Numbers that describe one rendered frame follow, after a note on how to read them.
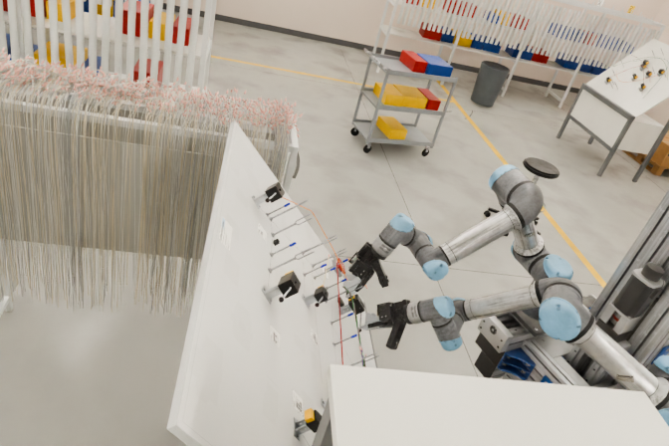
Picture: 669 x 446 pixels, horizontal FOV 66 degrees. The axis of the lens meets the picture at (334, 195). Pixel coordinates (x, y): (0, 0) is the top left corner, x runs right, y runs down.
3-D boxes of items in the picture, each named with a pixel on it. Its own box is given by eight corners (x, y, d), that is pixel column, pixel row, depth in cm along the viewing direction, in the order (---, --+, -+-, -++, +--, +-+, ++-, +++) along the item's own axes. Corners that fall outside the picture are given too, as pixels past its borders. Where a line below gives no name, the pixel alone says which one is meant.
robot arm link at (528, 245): (533, 283, 208) (505, 194, 174) (511, 259, 219) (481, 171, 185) (558, 268, 207) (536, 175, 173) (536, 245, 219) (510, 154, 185)
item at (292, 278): (255, 303, 127) (286, 288, 125) (264, 283, 138) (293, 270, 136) (264, 318, 128) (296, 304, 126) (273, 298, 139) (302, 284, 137)
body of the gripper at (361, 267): (346, 262, 187) (367, 238, 183) (365, 275, 188) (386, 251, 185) (346, 272, 180) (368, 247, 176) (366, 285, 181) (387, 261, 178)
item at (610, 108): (597, 176, 677) (667, 54, 594) (556, 136, 776) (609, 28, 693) (644, 183, 692) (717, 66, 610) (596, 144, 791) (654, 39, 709)
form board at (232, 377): (418, 625, 132) (424, 623, 132) (166, 429, 81) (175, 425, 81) (359, 302, 232) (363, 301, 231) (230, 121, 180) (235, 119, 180)
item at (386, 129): (411, 138, 640) (439, 54, 586) (429, 158, 601) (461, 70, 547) (337, 132, 603) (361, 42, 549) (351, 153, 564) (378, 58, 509)
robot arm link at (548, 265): (543, 301, 195) (558, 274, 189) (523, 277, 206) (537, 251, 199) (566, 300, 200) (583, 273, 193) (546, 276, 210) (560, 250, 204)
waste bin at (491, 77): (500, 109, 833) (516, 72, 801) (477, 107, 816) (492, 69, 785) (485, 98, 869) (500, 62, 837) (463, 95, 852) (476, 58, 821)
